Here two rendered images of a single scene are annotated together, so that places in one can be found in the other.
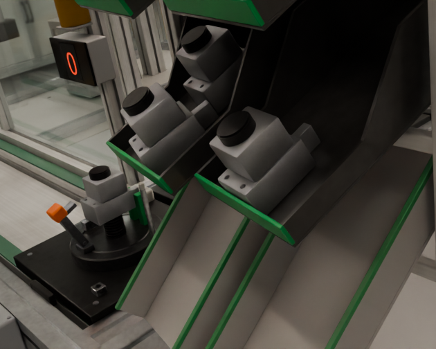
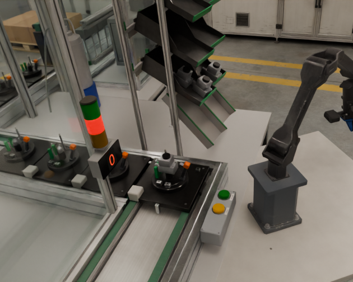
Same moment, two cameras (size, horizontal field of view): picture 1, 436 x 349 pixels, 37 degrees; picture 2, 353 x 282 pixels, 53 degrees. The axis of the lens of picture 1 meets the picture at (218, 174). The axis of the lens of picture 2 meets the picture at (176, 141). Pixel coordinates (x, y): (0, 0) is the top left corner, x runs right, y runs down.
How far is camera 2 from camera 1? 174 cm
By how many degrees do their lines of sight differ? 97
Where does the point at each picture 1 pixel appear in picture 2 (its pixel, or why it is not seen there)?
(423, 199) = not seen: hidden behind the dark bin
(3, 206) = not seen: outside the picture
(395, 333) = (165, 145)
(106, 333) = (212, 163)
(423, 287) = not seen: hidden behind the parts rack
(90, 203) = (175, 163)
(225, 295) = (210, 115)
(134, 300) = (209, 142)
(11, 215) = (134, 274)
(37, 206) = (121, 267)
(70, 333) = (216, 169)
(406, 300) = (150, 146)
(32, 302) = (208, 188)
